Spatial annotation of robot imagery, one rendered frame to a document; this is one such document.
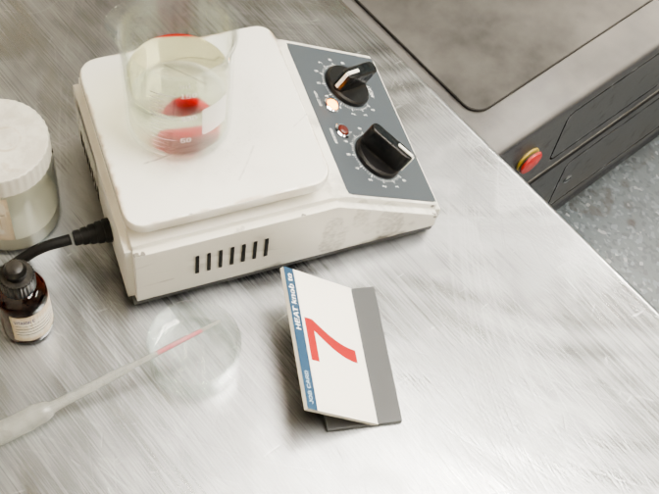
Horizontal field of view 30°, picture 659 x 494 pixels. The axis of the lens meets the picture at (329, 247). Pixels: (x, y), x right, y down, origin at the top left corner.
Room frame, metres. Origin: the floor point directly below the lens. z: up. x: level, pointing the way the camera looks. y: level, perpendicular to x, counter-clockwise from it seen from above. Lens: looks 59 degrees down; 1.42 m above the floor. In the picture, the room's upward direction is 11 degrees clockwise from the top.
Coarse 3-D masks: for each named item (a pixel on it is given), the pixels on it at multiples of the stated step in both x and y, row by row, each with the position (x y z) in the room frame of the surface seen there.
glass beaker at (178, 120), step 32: (128, 0) 0.42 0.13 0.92; (160, 0) 0.43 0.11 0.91; (192, 0) 0.43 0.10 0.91; (224, 0) 0.43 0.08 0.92; (128, 32) 0.41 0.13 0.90; (160, 32) 0.43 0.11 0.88; (192, 32) 0.43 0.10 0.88; (224, 32) 0.43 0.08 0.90; (128, 64) 0.38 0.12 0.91; (224, 64) 0.39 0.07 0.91; (128, 96) 0.39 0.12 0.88; (160, 96) 0.38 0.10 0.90; (192, 96) 0.38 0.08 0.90; (224, 96) 0.39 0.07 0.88; (128, 128) 0.39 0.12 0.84; (160, 128) 0.38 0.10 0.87; (192, 128) 0.38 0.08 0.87; (224, 128) 0.40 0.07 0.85; (160, 160) 0.38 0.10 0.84; (192, 160) 0.38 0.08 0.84
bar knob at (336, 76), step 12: (336, 72) 0.49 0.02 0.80; (348, 72) 0.48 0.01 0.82; (360, 72) 0.48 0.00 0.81; (372, 72) 0.49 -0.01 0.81; (336, 84) 0.47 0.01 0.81; (348, 84) 0.47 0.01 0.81; (360, 84) 0.49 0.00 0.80; (336, 96) 0.47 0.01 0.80; (348, 96) 0.47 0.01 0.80; (360, 96) 0.48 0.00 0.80
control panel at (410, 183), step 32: (320, 64) 0.49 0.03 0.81; (352, 64) 0.51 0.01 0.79; (320, 96) 0.46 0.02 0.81; (384, 96) 0.49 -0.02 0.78; (352, 128) 0.45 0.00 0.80; (384, 128) 0.46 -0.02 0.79; (352, 160) 0.42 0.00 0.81; (416, 160) 0.45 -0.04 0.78; (352, 192) 0.40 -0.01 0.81; (384, 192) 0.41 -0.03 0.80; (416, 192) 0.42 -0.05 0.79
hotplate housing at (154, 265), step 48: (96, 144) 0.39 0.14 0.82; (336, 192) 0.39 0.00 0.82; (432, 192) 0.43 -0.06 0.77; (96, 240) 0.35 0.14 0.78; (144, 240) 0.33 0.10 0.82; (192, 240) 0.34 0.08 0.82; (240, 240) 0.35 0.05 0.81; (288, 240) 0.37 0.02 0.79; (336, 240) 0.38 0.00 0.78; (144, 288) 0.33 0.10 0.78; (192, 288) 0.34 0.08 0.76
